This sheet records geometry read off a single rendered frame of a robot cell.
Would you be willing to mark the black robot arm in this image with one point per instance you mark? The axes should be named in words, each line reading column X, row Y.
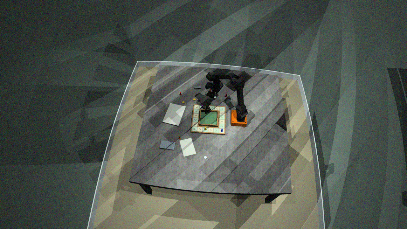
column 238, row 85

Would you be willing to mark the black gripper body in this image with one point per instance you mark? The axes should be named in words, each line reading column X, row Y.
column 214, row 89

